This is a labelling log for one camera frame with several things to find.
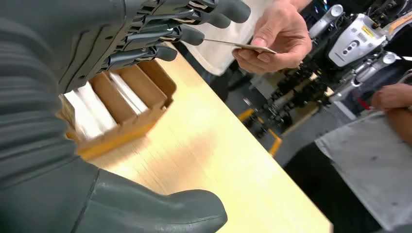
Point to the person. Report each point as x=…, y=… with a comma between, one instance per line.
x=222, y=38
x=370, y=167

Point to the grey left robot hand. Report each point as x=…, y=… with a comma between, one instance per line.
x=80, y=38

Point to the wooden card organizer box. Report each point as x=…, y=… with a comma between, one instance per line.
x=135, y=126

